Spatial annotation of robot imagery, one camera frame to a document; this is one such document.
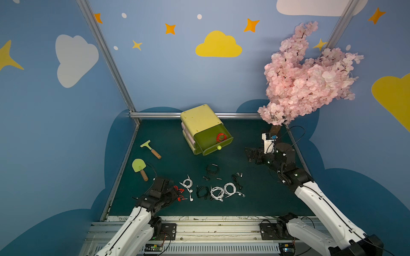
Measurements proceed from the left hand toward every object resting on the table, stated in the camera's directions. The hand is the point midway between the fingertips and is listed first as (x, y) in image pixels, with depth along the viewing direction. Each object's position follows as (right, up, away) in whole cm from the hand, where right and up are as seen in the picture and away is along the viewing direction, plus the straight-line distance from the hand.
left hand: (178, 191), depth 85 cm
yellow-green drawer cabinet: (+13, +33, +3) cm, 35 cm away
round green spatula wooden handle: (-27, +12, +11) cm, 31 cm away
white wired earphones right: (+28, 0, +4) cm, 29 cm away
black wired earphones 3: (+31, +6, +7) cm, 33 cm away
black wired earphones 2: (+16, -2, +2) cm, 16 cm away
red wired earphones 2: (+1, 0, +1) cm, 2 cm away
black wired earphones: (+18, +9, +11) cm, 23 cm away
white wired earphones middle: (+21, -2, +1) cm, 21 cm away
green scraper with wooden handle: (-25, +24, +19) cm, 39 cm away
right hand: (+39, +25, -7) cm, 47 cm away
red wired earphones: (+24, +29, +8) cm, 38 cm away
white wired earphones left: (+5, +2, +5) cm, 7 cm away
